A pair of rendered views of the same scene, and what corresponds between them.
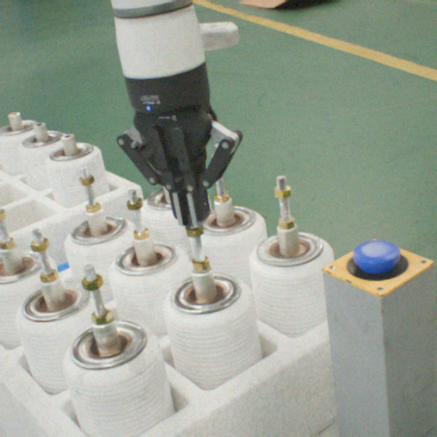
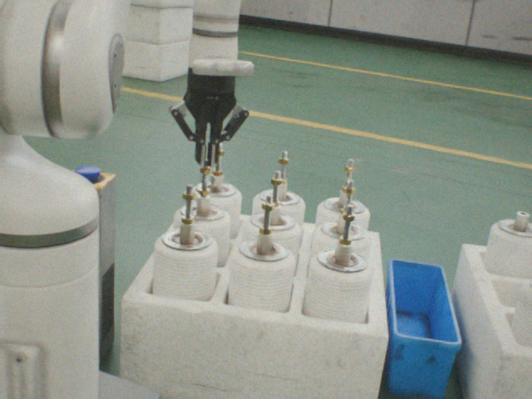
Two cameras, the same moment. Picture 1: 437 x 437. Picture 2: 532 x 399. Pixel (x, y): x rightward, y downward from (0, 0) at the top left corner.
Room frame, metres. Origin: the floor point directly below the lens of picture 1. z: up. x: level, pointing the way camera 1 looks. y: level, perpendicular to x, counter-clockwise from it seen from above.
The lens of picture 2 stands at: (1.38, -0.74, 0.67)
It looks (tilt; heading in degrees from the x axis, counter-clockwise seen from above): 21 degrees down; 128
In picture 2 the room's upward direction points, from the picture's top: 6 degrees clockwise
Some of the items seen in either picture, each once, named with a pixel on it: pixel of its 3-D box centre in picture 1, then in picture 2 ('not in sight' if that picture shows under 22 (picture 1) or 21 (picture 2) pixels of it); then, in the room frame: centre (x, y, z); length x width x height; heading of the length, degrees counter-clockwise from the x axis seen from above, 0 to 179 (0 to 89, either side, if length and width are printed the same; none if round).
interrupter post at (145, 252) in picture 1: (144, 249); (273, 214); (0.76, 0.09, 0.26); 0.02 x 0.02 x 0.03
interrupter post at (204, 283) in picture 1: (204, 283); (203, 205); (0.66, 0.02, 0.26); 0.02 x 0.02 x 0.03
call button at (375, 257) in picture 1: (376, 259); (87, 174); (0.55, -0.13, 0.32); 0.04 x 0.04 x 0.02
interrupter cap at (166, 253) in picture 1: (147, 259); (272, 221); (0.76, 0.09, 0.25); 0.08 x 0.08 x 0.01
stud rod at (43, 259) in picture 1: (44, 261); (282, 171); (0.69, 0.19, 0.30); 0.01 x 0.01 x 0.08; 55
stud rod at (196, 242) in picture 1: (197, 247); (204, 181); (0.66, 0.02, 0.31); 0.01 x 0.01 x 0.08; 37
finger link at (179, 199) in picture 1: (183, 206); (211, 155); (0.66, 0.03, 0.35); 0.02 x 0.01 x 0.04; 149
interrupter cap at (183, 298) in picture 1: (206, 294); (203, 212); (0.66, 0.02, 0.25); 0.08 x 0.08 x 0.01
